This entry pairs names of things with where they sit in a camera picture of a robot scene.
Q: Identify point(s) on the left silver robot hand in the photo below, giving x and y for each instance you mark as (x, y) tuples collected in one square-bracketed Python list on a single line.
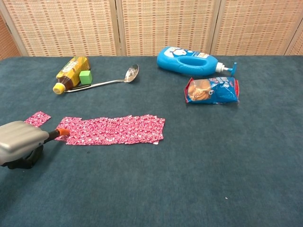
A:
[(21, 138)]

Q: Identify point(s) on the pink patterned cloth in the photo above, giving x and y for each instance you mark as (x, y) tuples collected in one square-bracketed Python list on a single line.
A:
[(118, 130)]

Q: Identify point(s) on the brown tea bottle yellow cap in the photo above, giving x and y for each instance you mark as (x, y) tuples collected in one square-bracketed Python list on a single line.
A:
[(71, 71)]

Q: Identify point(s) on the green cube block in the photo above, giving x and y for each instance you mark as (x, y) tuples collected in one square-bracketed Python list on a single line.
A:
[(85, 77)]

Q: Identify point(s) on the woven bamboo screen panel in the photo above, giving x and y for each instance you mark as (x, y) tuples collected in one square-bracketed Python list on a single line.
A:
[(61, 26), (168, 23), (258, 26), (8, 40), (297, 46)]

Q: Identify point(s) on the steel soup ladle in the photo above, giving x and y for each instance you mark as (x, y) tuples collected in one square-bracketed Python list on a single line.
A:
[(131, 73)]

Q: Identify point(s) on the blue felt table mat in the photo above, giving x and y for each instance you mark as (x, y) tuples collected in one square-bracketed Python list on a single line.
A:
[(165, 170)]

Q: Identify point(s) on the blue pump detergent bottle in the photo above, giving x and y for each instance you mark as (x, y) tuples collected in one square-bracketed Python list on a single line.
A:
[(172, 63)]

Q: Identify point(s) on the blue biscuit snack bag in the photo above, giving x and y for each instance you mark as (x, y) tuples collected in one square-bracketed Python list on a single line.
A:
[(213, 92)]

